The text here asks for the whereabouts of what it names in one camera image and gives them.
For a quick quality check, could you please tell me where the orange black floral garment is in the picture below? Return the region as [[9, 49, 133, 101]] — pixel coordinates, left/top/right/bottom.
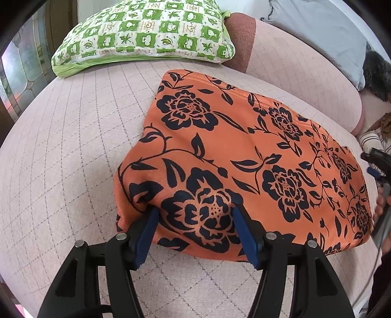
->
[[114, 69, 372, 261]]

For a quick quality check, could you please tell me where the person's right hand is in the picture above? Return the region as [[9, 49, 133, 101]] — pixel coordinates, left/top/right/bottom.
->
[[372, 185, 390, 256]]

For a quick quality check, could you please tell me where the grey pillow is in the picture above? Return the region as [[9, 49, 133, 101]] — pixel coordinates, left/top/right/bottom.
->
[[263, 0, 367, 91]]

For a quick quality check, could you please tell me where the green white checkered pillow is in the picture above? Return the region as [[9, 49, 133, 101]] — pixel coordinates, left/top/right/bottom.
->
[[51, 1, 235, 79]]

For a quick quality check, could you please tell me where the striped beige blanket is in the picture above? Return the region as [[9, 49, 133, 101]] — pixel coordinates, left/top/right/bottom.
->
[[358, 113, 391, 154]]

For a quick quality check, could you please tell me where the pink quilted bolster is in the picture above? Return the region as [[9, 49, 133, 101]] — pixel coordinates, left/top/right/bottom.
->
[[225, 12, 365, 136]]

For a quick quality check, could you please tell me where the pink quilted bed cover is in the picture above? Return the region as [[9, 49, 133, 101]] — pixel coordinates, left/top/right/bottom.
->
[[1, 60, 361, 317]]

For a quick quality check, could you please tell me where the stained glass wooden door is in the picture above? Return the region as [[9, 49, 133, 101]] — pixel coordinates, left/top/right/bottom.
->
[[1, 1, 77, 142]]

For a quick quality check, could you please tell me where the dark furry cloth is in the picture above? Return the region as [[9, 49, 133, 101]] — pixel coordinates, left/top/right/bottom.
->
[[363, 50, 390, 102]]

